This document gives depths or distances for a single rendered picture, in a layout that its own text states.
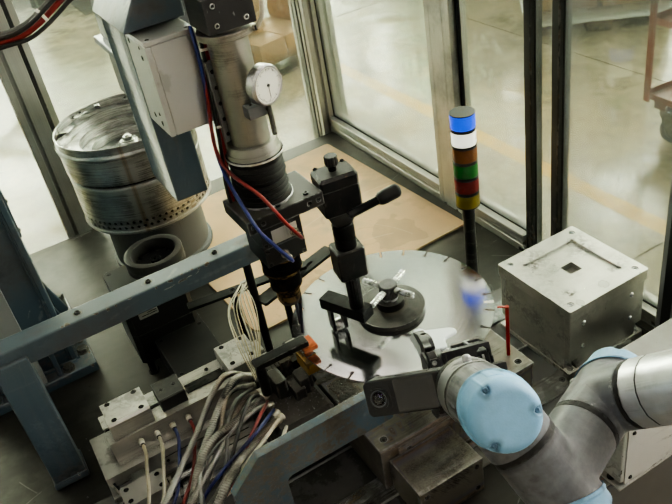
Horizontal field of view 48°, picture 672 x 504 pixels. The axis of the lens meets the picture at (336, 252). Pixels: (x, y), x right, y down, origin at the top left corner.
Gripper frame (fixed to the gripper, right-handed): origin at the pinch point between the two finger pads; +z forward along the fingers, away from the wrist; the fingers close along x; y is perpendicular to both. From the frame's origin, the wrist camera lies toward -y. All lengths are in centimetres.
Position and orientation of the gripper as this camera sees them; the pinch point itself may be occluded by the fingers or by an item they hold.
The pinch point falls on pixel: (419, 366)
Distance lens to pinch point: 109.0
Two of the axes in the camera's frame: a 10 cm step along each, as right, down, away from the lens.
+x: -2.3, -9.7, -0.1
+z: -0.7, 0.0, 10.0
